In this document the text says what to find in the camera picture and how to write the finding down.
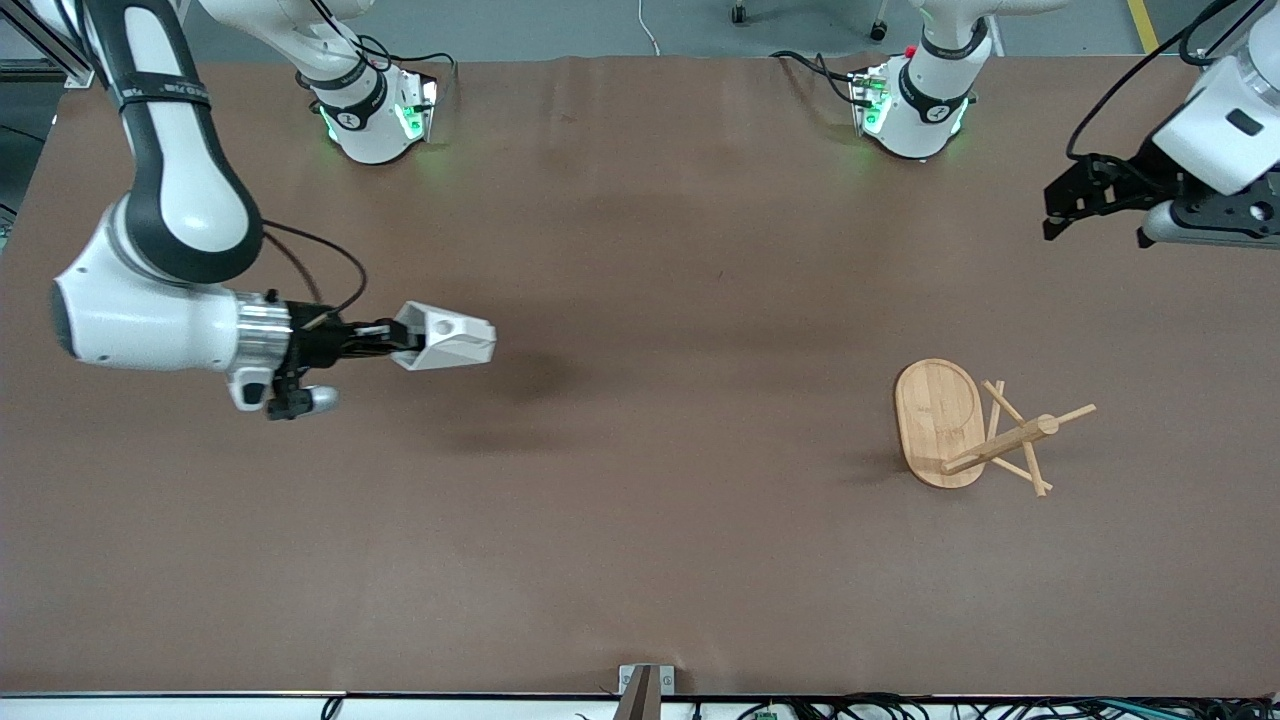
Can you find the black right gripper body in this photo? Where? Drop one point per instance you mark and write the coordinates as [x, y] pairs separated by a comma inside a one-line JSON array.
[[316, 343]]

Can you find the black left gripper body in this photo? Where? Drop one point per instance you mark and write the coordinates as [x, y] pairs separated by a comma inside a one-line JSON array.
[[1132, 183]]

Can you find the white hexagonal cup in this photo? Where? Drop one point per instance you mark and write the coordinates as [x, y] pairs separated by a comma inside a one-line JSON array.
[[450, 340]]

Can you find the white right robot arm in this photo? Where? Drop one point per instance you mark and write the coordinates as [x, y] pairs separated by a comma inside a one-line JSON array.
[[190, 200]]

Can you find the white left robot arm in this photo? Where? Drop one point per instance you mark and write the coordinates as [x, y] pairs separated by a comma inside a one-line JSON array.
[[925, 100]]

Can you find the wooden cup rack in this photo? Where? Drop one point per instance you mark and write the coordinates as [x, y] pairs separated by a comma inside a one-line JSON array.
[[935, 420]]

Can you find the brown table cover sheet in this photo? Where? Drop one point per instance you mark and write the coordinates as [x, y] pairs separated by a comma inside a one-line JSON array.
[[640, 450]]

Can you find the aluminium frame profile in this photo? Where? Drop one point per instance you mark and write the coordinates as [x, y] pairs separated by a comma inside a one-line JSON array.
[[45, 45]]

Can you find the grey metal camera bracket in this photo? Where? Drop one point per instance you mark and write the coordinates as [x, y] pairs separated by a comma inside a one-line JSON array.
[[646, 685]]

